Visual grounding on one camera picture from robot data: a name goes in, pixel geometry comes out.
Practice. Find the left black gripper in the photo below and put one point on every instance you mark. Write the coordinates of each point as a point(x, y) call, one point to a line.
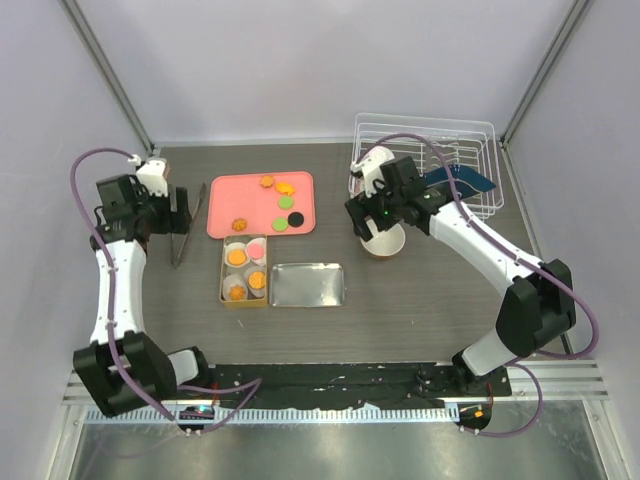
point(178, 221)

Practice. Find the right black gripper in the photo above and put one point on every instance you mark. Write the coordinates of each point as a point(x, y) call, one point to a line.
point(357, 209)

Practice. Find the metal tongs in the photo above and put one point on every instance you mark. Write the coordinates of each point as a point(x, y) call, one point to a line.
point(177, 250)

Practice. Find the gold cookie tin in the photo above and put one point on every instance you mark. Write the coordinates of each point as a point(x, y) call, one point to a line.
point(251, 302)

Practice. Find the pink round cookie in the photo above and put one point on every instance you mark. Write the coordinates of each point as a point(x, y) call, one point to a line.
point(255, 249)

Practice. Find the orange flower cookie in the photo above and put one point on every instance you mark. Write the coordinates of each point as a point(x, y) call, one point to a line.
point(237, 293)
point(239, 224)
point(267, 181)

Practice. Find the orange ridged round cookie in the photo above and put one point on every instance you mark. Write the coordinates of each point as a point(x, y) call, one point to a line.
point(257, 280)

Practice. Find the silver tin lid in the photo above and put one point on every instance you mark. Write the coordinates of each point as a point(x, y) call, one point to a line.
point(307, 285)

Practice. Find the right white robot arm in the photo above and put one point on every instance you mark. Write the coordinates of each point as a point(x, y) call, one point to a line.
point(537, 305)

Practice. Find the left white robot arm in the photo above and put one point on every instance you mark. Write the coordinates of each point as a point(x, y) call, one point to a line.
point(122, 368)

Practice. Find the white ceramic bowl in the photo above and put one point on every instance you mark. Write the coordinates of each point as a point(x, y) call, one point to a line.
point(384, 244)

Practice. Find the white round teapot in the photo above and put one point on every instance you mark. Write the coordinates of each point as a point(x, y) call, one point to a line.
point(379, 155)

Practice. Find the black round cookie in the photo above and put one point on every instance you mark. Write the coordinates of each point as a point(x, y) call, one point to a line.
point(296, 219)

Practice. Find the green round cookie upper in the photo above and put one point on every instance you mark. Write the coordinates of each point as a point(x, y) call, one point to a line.
point(285, 202)

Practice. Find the green round cookie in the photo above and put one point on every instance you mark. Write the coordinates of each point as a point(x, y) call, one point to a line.
point(280, 224)
point(285, 202)

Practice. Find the orange fish cookie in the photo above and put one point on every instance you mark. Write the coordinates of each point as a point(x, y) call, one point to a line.
point(285, 188)

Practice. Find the green round cookie lower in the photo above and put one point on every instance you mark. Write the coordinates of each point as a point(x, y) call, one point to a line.
point(280, 224)

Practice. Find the pink plastic tray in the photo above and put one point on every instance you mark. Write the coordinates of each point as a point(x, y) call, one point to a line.
point(242, 196)

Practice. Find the orange flower cookie top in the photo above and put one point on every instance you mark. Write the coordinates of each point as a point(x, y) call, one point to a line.
point(267, 181)

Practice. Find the dark blue dish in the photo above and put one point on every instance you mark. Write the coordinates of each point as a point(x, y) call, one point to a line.
point(468, 181)

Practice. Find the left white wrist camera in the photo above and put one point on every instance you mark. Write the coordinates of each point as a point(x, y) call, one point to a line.
point(153, 173)

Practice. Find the white wire dish rack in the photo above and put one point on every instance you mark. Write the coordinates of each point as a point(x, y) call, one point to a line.
point(463, 142)

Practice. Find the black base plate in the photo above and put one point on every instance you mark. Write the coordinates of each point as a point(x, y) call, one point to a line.
point(338, 386)

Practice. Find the white slotted cable duct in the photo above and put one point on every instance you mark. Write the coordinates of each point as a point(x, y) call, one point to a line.
point(368, 414)

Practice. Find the aluminium frame rail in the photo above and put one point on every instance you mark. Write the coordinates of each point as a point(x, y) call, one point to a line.
point(559, 380)

